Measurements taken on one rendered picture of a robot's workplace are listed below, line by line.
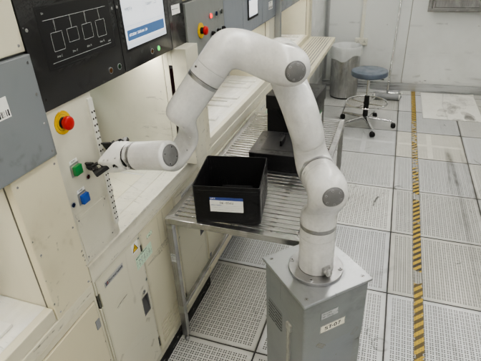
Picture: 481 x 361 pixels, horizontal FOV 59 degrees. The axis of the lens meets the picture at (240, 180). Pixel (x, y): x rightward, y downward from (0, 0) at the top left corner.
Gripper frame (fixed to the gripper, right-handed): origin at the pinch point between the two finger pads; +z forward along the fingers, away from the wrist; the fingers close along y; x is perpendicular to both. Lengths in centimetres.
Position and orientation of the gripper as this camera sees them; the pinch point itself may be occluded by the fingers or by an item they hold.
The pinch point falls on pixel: (97, 156)
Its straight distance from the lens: 142.4
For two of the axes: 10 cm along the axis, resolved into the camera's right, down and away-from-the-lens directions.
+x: -3.9, -7.0, -6.0
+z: -8.3, -0.2, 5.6
